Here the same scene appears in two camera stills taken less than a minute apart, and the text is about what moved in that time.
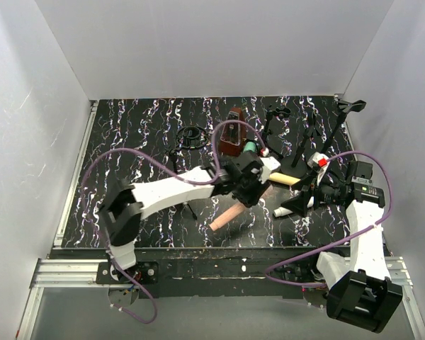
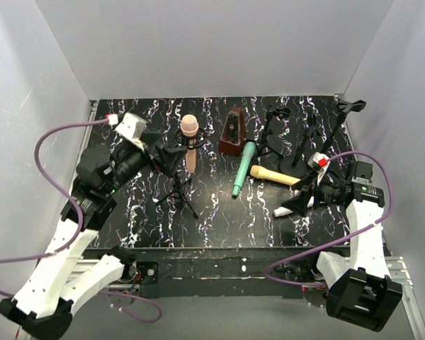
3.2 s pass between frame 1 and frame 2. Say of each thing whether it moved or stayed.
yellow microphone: stayed
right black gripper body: stayed
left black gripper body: moved
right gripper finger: stayed
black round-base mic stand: stayed
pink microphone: moved
